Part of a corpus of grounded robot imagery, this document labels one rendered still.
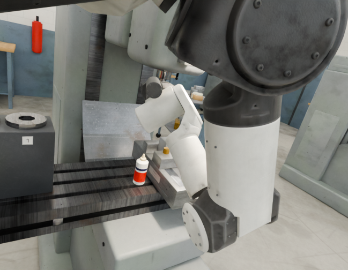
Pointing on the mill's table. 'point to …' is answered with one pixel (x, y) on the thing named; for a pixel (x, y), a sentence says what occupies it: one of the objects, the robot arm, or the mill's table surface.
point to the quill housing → (155, 39)
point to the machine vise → (162, 175)
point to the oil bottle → (140, 171)
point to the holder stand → (23, 155)
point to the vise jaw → (163, 160)
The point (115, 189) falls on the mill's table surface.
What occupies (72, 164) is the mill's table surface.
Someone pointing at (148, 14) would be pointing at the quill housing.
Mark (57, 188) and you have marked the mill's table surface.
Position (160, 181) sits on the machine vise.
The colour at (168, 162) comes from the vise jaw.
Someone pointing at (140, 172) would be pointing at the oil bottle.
